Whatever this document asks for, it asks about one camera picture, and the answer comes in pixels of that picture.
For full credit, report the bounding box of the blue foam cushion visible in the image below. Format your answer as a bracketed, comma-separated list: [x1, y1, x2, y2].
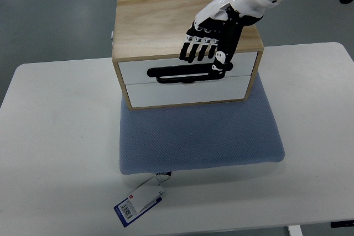
[119, 77, 285, 175]

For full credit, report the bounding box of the black table edge controller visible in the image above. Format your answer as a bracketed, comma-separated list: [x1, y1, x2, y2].
[330, 220, 354, 228]

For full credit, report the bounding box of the white blue product tag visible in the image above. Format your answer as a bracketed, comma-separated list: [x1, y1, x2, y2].
[114, 176, 165, 228]

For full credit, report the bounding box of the black drawer handle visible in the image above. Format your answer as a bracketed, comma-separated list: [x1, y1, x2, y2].
[147, 62, 233, 84]

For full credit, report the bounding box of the wooden drawer cabinet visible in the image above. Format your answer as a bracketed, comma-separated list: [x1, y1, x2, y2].
[112, 0, 264, 109]

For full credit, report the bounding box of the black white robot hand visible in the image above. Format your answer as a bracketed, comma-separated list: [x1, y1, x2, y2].
[179, 0, 281, 71]

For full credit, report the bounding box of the white table leg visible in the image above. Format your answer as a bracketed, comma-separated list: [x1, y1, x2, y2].
[287, 225, 303, 236]

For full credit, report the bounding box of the white drawer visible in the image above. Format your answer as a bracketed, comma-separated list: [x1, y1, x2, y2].
[118, 52, 258, 85]
[126, 76, 251, 108]

